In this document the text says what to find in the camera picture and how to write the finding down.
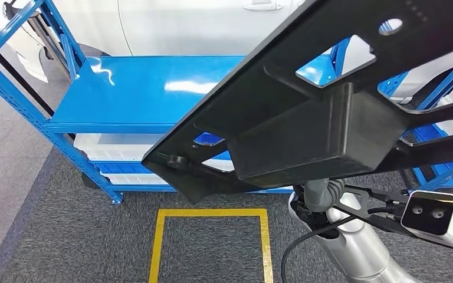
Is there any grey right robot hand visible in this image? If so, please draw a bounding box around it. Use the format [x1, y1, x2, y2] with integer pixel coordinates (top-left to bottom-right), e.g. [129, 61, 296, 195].
[303, 178, 331, 213]

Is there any black plastic plate bracket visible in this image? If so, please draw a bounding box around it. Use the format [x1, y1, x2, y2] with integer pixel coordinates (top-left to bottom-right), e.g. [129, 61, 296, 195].
[141, 0, 453, 206]

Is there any blue steel shelf rack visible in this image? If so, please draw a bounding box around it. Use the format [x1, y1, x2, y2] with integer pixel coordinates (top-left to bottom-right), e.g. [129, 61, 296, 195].
[402, 124, 453, 192]
[0, 0, 453, 206]

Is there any white plastic tray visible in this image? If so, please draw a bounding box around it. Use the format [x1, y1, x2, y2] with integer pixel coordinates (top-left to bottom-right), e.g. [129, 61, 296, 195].
[202, 158, 235, 173]
[74, 133, 165, 162]
[101, 173, 169, 186]

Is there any yellow floor tape square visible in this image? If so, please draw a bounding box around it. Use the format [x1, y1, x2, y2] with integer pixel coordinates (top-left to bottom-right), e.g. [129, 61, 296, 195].
[148, 208, 274, 283]

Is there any white car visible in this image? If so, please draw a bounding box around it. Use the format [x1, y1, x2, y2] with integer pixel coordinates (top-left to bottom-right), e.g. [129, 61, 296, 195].
[0, 0, 453, 98]

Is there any black slim bar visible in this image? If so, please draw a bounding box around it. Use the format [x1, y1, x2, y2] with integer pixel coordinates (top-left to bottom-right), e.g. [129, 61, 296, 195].
[0, 35, 55, 118]

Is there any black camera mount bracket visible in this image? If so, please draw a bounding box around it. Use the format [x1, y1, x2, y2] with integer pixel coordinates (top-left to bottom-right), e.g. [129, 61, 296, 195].
[343, 185, 407, 237]

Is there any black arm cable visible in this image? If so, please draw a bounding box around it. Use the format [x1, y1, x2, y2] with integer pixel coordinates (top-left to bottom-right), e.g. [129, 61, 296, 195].
[280, 212, 403, 283]

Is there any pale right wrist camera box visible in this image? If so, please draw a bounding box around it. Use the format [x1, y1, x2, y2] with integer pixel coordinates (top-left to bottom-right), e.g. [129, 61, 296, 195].
[400, 190, 453, 251]

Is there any white car door handle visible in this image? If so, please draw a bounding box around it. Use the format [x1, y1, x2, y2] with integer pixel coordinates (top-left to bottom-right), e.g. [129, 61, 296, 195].
[242, 0, 285, 11]

